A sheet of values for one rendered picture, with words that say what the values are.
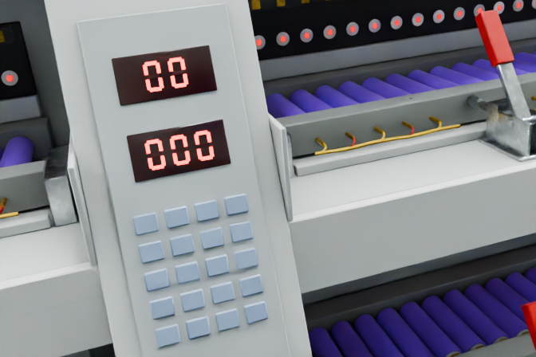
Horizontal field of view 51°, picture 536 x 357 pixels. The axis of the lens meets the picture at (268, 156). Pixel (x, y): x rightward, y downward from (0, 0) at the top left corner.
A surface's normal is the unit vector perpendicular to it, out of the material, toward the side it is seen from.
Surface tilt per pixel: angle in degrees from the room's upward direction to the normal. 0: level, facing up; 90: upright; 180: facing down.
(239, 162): 90
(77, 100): 90
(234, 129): 90
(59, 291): 109
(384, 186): 19
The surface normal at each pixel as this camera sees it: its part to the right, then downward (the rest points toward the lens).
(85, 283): 0.29, 0.33
